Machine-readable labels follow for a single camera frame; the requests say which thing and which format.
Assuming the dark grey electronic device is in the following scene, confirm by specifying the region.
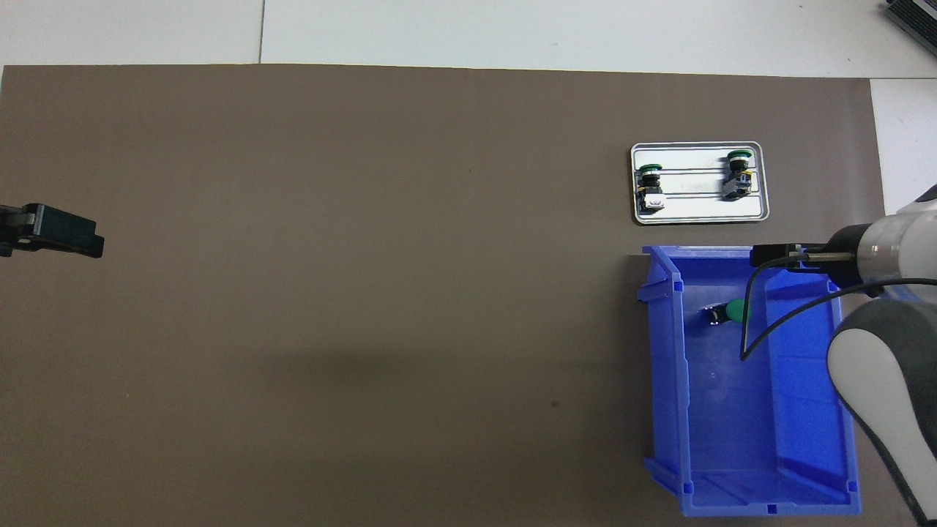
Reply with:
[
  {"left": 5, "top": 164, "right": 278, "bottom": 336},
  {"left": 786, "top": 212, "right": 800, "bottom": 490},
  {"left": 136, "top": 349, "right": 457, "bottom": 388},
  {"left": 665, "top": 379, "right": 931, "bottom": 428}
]
[{"left": 882, "top": 0, "right": 937, "bottom": 56}]

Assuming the brown table mat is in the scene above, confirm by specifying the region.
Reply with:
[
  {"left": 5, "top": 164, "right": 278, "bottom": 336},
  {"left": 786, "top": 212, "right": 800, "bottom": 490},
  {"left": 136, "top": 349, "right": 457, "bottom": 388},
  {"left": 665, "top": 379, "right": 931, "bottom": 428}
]
[{"left": 0, "top": 64, "right": 919, "bottom": 527}]

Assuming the green button with white block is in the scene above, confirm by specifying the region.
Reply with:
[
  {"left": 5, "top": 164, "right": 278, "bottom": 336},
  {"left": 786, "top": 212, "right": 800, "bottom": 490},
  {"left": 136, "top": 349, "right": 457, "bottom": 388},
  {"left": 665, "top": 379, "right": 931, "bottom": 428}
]
[{"left": 635, "top": 165, "right": 665, "bottom": 213}]

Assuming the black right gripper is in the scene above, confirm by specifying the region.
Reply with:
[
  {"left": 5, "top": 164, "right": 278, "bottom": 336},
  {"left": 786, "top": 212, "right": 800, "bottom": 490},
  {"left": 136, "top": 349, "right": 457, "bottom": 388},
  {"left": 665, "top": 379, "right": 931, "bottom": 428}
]
[{"left": 750, "top": 223, "right": 870, "bottom": 290}]

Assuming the green push button switch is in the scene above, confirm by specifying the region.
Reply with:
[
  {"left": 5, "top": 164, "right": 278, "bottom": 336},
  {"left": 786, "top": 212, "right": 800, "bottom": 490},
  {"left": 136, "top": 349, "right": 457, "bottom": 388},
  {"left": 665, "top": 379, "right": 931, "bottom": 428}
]
[{"left": 705, "top": 298, "right": 754, "bottom": 327}]

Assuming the green button with yellow-blue block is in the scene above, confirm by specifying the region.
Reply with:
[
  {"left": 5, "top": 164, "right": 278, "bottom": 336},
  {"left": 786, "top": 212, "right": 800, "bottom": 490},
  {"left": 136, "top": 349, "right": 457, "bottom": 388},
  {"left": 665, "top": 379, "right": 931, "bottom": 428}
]
[{"left": 721, "top": 149, "right": 755, "bottom": 202}]

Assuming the grey metal tray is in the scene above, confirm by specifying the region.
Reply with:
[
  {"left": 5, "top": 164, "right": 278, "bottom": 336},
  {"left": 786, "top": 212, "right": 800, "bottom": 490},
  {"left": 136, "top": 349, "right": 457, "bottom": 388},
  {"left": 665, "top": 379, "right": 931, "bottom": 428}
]
[{"left": 630, "top": 141, "right": 771, "bottom": 225}]

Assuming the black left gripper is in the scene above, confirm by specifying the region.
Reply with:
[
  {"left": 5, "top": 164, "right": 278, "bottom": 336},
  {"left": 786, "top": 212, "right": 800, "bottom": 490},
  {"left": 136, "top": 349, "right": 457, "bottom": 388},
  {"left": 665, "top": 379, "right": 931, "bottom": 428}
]
[{"left": 0, "top": 205, "right": 105, "bottom": 258}]

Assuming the blue plastic storage bin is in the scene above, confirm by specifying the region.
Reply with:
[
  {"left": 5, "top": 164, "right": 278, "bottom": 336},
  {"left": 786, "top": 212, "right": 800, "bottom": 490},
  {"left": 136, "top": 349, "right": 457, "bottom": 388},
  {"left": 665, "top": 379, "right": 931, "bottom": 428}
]
[{"left": 635, "top": 245, "right": 862, "bottom": 518}]

